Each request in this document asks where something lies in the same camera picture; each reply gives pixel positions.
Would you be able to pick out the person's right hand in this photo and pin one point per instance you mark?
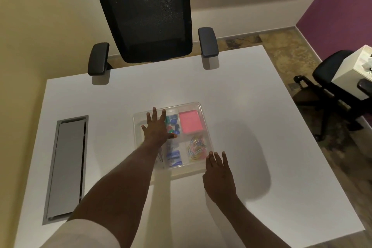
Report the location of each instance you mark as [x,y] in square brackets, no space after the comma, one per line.
[219,181]

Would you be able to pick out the person's left hand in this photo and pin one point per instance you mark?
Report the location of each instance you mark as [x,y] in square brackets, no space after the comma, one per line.
[157,130]

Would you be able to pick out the person's left little finger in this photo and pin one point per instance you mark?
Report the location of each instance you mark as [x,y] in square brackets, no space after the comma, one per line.
[144,127]

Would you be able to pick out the person's right middle finger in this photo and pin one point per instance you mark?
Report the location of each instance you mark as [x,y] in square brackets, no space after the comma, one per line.
[216,157]

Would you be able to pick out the person's left middle finger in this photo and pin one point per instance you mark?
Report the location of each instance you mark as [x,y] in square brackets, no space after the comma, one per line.
[155,113]

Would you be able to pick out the person's right forearm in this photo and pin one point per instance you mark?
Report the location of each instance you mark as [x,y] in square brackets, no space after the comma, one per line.
[250,221]

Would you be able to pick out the person's left forearm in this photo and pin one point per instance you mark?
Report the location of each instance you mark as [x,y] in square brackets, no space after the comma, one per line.
[122,186]

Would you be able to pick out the clear plastic organizer tray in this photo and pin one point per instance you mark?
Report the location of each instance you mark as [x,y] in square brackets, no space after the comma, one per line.
[203,140]

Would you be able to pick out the pile of coloured paper clips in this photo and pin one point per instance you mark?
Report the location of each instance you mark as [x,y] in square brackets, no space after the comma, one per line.
[197,147]

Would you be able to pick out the pink sticky note pad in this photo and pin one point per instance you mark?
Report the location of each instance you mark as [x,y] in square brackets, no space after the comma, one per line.
[190,122]

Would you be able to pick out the blue staple boxes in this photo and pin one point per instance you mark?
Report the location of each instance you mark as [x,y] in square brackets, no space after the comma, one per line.
[173,159]

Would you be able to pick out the black chair armrest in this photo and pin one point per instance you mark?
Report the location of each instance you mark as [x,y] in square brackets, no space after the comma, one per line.
[98,59]
[208,42]

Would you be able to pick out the black mesh office chair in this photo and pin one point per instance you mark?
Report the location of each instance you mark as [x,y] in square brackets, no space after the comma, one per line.
[148,9]

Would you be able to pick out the white sleeve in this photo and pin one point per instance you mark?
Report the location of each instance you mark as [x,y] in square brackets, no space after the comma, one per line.
[78,236]

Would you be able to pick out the black swivel office chair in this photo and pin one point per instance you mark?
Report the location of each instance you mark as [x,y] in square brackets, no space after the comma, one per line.
[331,82]

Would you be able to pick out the white cabinet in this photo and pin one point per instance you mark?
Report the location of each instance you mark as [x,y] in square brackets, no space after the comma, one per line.
[353,73]

